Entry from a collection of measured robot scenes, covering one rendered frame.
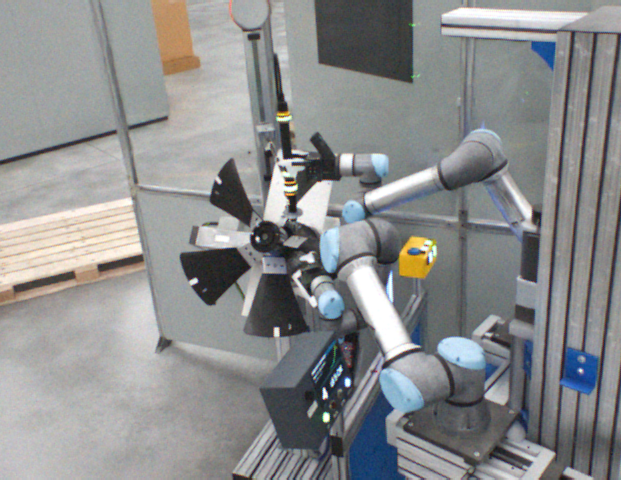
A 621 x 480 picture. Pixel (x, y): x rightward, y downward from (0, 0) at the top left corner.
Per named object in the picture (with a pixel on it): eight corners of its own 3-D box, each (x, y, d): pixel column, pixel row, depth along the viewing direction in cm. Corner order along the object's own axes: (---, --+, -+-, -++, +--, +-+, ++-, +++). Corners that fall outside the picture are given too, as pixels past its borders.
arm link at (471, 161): (491, 185, 211) (349, 234, 237) (499, 170, 219) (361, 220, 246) (474, 149, 208) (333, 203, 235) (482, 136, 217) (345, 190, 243)
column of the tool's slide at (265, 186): (283, 385, 384) (241, 29, 302) (298, 382, 385) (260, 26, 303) (284, 392, 379) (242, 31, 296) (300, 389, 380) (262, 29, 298)
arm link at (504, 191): (539, 297, 233) (445, 153, 224) (546, 275, 245) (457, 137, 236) (575, 284, 226) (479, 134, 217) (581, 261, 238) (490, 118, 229)
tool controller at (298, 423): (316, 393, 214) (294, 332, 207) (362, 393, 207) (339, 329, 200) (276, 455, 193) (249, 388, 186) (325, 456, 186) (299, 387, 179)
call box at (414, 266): (411, 259, 292) (411, 235, 287) (436, 262, 288) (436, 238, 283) (399, 278, 279) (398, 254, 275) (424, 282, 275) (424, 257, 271)
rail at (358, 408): (417, 304, 298) (417, 287, 294) (427, 305, 296) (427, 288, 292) (331, 455, 226) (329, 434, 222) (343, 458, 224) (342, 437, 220)
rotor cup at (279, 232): (259, 229, 278) (244, 220, 266) (295, 222, 273) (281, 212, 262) (262, 266, 274) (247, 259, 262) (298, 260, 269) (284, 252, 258)
